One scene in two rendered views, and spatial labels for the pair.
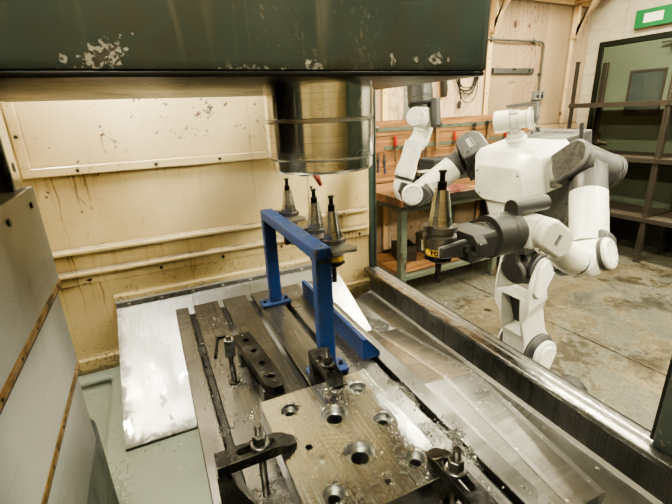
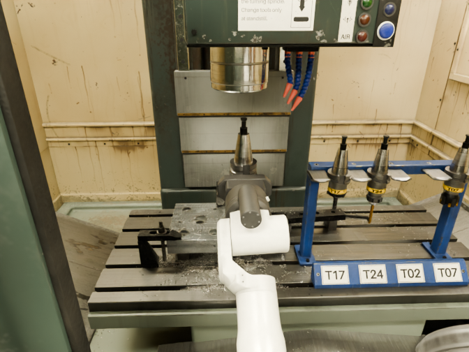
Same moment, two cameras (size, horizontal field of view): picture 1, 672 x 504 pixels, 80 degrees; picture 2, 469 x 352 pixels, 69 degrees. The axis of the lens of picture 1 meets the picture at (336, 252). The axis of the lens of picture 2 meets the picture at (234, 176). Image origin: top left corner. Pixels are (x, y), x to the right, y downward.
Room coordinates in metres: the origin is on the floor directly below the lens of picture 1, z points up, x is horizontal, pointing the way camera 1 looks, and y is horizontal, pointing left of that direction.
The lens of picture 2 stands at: (0.99, -0.88, 1.61)
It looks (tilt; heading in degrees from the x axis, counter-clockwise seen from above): 25 degrees down; 112
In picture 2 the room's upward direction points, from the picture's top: straight up
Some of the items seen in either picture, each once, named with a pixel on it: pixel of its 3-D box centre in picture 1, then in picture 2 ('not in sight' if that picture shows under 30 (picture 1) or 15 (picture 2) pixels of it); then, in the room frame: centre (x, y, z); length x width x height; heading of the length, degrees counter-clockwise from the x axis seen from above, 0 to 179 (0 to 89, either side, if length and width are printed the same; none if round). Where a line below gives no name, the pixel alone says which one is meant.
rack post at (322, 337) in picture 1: (324, 317); (308, 216); (0.86, 0.03, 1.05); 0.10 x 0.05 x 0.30; 114
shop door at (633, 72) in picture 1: (635, 133); not in sight; (4.39, -3.21, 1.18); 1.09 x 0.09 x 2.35; 27
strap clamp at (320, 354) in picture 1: (326, 376); not in sight; (0.73, 0.03, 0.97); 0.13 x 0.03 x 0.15; 24
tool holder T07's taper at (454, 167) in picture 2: (288, 200); (461, 158); (1.23, 0.14, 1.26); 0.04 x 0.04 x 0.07
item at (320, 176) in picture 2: (342, 249); (319, 176); (0.88, -0.02, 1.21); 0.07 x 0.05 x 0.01; 114
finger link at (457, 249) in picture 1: (454, 251); not in sight; (0.70, -0.22, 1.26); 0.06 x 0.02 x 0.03; 114
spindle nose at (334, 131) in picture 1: (320, 127); (239, 65); (0.63, 0.02, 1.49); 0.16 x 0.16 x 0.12
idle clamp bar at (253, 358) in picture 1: (259, 367); (308, 221); (0.84, 0.20, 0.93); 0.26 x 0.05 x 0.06; 29
